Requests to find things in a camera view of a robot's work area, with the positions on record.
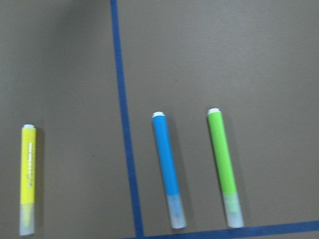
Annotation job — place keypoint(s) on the blue highlighter pen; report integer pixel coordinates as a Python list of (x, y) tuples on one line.
[(171, 186)]

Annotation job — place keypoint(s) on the brown paper table cover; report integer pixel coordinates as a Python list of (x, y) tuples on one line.
[(89, 74)]

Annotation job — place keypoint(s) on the green highlighter pen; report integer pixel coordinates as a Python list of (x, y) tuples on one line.
[(225, 170)]

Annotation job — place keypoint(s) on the yellow highlighter pen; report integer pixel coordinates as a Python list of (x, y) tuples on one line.
[(27, 180)]

